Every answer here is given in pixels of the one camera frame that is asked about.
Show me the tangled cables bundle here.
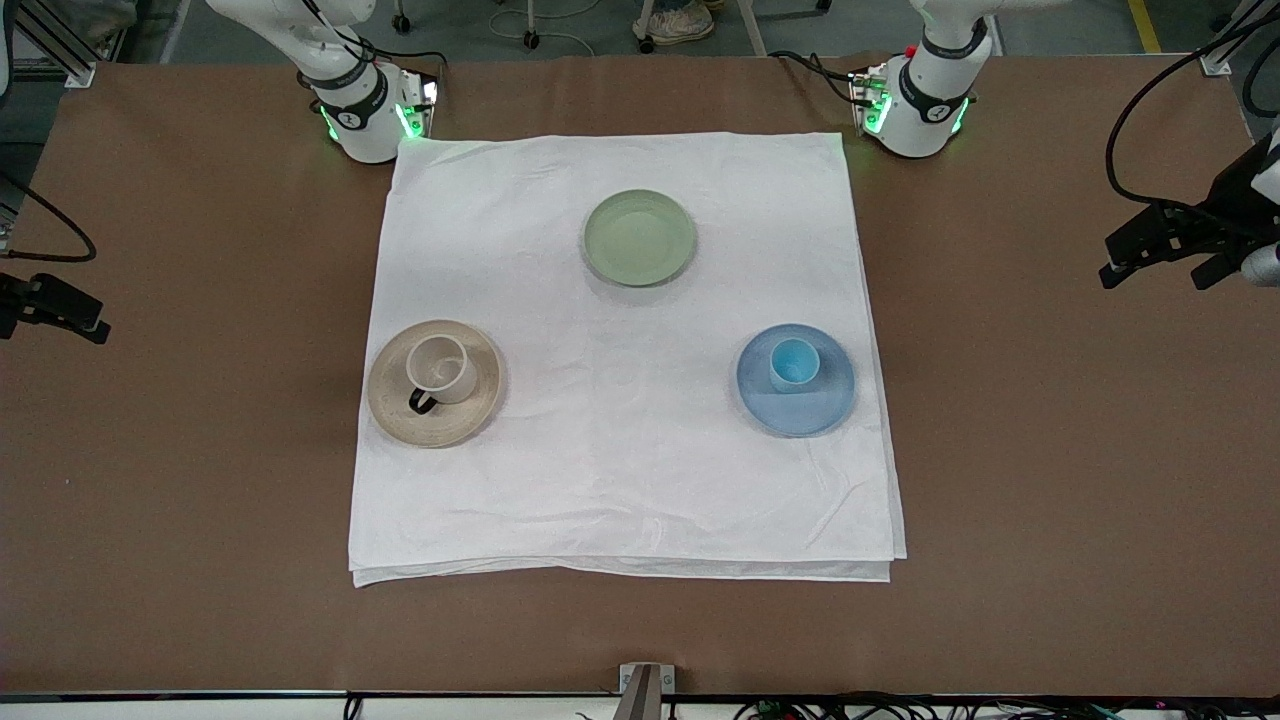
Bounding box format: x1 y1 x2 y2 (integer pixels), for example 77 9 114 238
735 695 1280 720

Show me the gray metal bracket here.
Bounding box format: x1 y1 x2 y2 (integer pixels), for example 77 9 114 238
618 662 677 720

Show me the blue round plate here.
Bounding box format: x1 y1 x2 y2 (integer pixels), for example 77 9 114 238
736 323 857 439

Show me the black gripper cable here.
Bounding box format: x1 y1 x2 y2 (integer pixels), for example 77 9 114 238
1104 8 1280 216
0 170 98 265

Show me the black arm base cable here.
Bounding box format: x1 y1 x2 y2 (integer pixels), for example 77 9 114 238
385 52 463 79
768 48 871 106

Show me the white mug black handle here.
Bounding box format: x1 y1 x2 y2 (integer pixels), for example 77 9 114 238
405 333 479 415

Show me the green round plate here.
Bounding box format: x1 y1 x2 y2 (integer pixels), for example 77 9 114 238
582 189 698 288

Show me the white floor cable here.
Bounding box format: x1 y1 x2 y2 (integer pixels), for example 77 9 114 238
488 5 601 57

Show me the white square cloth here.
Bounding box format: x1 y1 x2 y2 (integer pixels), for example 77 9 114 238
348 132 908 588

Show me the black left arm base cable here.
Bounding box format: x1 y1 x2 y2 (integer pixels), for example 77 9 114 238
768 48 871 106

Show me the beige person's shoe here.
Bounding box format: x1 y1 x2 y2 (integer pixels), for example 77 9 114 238
635 6 716 46

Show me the light blue cup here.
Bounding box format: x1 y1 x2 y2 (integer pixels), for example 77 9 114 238
768 337 823 395

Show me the beige gray round plate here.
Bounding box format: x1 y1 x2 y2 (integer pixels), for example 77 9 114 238
366 319 504 449

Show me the aluminium frame profile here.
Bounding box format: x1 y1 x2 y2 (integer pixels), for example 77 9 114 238
1198 0 1280 77
8 0 98 89

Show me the black right arm base cable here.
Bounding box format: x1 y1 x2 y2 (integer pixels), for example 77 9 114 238
385 52 463 79

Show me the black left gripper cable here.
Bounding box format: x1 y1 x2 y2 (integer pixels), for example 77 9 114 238
1104 8 1280 216

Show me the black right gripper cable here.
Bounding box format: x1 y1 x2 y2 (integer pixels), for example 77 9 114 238
0 170 98 265

